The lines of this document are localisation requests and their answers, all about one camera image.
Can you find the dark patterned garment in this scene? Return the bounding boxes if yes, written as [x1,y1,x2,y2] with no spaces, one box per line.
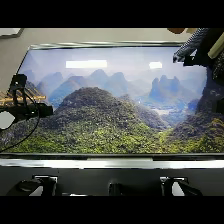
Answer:
[210,49,224,87]

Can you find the silver frame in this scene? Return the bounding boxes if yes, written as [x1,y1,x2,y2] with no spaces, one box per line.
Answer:
[0,41,224,197]

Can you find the grey checked garment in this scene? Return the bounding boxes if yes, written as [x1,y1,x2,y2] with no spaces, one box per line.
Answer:
[172,27,210,64]

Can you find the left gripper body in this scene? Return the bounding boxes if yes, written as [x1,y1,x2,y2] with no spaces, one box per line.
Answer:
[33,102,55,118]

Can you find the pale beige bar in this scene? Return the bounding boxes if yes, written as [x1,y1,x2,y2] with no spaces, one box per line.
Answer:
[207,31,224,60]

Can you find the black cable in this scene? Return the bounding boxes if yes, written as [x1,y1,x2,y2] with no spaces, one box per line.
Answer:
[0,88,41,154]

